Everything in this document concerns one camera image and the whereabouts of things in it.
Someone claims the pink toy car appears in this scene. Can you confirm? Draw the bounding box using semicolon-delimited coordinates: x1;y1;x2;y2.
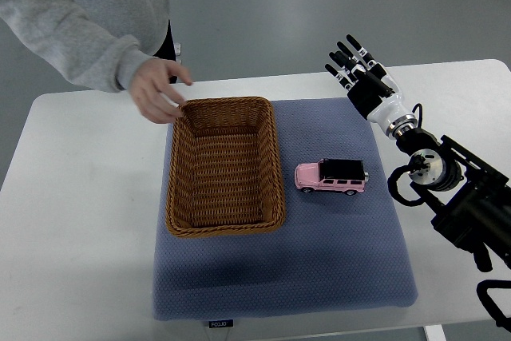
294;158;369;196

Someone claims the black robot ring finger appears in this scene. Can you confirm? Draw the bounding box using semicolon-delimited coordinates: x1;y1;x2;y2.
329;51;358;80

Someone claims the brown wicker basket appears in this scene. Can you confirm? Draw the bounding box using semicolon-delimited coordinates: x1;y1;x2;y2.
165;97;286;238

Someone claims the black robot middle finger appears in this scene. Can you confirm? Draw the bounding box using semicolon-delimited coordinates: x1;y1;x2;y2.
337;42;366;72

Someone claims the grey sweater forearm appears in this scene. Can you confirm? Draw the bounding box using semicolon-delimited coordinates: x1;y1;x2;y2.
1;0;170;92

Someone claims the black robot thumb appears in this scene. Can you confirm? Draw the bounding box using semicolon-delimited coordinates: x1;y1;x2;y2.
358;67;394;97

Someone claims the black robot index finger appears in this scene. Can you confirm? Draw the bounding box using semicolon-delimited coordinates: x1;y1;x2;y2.
347;34;377;68

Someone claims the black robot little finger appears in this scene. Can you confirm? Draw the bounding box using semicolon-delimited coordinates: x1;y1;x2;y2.
324;64;354;91

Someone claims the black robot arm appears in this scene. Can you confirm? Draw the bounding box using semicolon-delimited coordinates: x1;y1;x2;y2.
325;35;510;272

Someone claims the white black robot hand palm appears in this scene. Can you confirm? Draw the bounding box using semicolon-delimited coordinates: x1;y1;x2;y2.
347;62;418;139

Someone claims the blue-grey textured mat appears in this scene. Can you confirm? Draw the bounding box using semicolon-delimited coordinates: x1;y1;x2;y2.
153;97;418;320

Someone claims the person's bare hand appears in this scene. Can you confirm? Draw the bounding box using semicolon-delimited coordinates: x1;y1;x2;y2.
129;58;192;124

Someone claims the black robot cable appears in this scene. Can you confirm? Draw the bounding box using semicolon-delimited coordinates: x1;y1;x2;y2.
386;103;430;207

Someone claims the white table leg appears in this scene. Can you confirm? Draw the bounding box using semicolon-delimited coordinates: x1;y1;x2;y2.
423;324;446;341

